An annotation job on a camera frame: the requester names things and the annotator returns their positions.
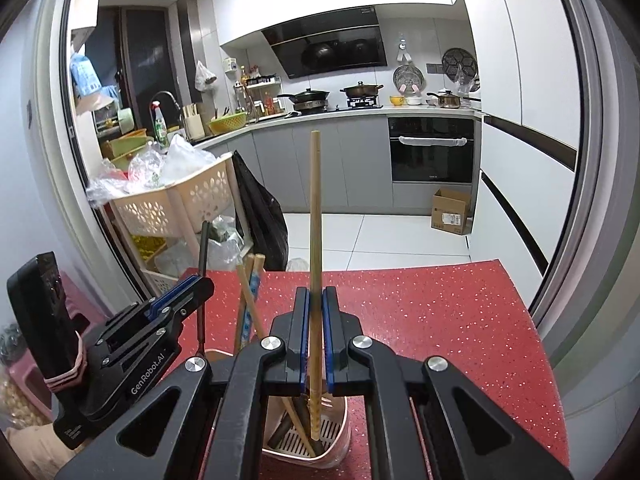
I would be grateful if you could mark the cardboard box on floor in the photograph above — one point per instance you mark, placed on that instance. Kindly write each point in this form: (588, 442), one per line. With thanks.
(450, 210)

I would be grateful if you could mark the brown pot on stove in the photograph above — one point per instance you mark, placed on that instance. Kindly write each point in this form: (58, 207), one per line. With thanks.
(362, 95)

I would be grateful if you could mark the beige plastic storage cart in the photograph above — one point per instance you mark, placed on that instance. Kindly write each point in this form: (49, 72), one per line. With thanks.
(178, 210)

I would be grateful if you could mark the black wok on stove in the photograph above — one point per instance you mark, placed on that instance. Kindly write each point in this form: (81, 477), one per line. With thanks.
(307, 100)

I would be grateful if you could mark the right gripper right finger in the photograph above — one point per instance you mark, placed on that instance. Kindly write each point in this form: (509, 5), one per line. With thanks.
(426, 419)

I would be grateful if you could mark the black garment hanging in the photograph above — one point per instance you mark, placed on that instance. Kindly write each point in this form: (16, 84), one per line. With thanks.
(264, 216)

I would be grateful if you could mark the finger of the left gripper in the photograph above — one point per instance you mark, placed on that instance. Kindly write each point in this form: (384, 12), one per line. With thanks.
(182, 302)
(173, 295)

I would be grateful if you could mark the plain wooden chopstick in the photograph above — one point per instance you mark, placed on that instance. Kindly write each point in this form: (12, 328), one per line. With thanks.
(270, 368)

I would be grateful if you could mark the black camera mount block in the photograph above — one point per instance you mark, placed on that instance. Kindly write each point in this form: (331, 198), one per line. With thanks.
(38, 300)

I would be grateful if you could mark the built-in black oven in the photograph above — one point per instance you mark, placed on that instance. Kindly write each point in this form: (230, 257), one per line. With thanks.
(432, 149)

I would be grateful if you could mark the black range hood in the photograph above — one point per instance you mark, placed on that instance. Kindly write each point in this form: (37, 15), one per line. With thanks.
(345, 39)

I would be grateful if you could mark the black handle spoon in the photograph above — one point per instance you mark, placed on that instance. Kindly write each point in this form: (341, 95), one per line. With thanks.
(202, 270)
(286, 424)

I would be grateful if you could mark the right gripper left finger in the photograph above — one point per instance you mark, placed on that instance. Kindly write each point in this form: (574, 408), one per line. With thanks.
(184, 428)

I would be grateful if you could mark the blue patterned wooden chopstick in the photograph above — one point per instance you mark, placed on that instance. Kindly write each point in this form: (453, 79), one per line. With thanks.
(248, 321)

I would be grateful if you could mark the black kitchen faucet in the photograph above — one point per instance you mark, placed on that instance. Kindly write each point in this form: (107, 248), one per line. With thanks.
(170, 108)

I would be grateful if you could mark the pink plastic stool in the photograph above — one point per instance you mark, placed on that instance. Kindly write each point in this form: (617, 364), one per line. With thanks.
(85, 315)

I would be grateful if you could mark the white refrigerator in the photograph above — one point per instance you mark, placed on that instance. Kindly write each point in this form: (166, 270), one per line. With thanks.
(530, 133)

